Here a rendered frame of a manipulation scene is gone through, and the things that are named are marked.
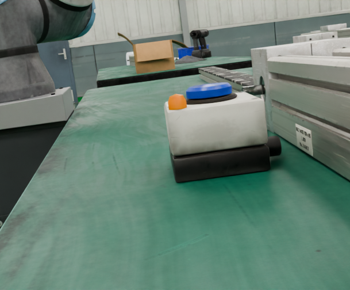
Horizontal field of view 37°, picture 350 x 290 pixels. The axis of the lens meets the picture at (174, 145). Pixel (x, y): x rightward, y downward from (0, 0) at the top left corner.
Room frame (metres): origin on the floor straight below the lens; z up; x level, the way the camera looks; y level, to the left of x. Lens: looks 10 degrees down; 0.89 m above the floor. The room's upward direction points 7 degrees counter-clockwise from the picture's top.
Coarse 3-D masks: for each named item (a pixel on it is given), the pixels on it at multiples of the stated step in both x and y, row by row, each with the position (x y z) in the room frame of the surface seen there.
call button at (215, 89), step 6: (204, 84) 0.47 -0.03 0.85; (210, 84) 0.46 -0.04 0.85; (216, 84) 0.45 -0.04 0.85; (222, 84) 0.45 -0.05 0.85; (228, 84) 0.45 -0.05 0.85; (186, 90) 0.46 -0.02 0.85; (192, 90) 0.45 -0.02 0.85; (198, 90) 0.44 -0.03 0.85; (204, 90) 0.44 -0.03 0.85; (210, 90) 0.44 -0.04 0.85; (216, 90) 0.44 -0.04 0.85; (222, 90) 0.44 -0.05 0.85; (228, 90) 0.45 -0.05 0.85; (186, 96) 0.46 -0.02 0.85; (192, 96) 0.45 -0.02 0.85; (198, 96) 0.44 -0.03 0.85; (204, 96) 0.44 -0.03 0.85; (210, 96) 0.44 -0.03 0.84; (216, 96) 0.44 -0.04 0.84
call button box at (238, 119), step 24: (240, 96) 0.46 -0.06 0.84; (168, 120) 0.42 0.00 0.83; (192, 120) 0.42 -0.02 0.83; (216, 120) 0.42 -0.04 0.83; (240, 120) 0.42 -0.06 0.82; (264, 120) 0.42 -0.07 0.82; (192, 144) 0.42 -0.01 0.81; (216, 144) 0.42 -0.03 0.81; (240, 144) 0.42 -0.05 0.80; (264, 144) 0.43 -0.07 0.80; (192, 168) 0.42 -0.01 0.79; (216, 168) 0.42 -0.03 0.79; (240, 168) 0.42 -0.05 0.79; (264, 168) 0.42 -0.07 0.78
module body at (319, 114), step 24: (288, 72) 0.50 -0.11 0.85; (312, 72) 0.42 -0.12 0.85; (336, 72) 0.37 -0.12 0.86; (288, 96) 0.50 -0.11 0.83; (312, 96) 0.43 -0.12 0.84; (336, 96) 0.37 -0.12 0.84; (288, 120) 0.51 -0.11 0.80; (312, 120) 0.46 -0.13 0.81; (336, 120) 0.37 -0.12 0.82; (312, 144) 0.44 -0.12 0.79; (336, 144) 0.38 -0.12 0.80; (336, 168) 0.38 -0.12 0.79
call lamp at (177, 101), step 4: (172, 96) 0.42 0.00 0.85; (176, 96) 0.42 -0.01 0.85; (180, 96) 0.42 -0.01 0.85; (168, 100) 0.43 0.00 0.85; (172, 100) 0.42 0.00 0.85; (176, 100) 0.42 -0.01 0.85; (180, 100) 0.42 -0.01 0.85; (184, 100) 0.42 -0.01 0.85; (168, 104) 0.42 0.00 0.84; (172, 104) 0.42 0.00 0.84; (176, 104) 0.42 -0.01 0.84; (180, 104) 0.42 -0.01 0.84; (184, 104) 0.42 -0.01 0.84; (168, 108) 0.43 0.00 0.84; (172, 108) 0.42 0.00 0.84; (176, 108) 0.42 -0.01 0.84; (180, 108) 0.42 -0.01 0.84
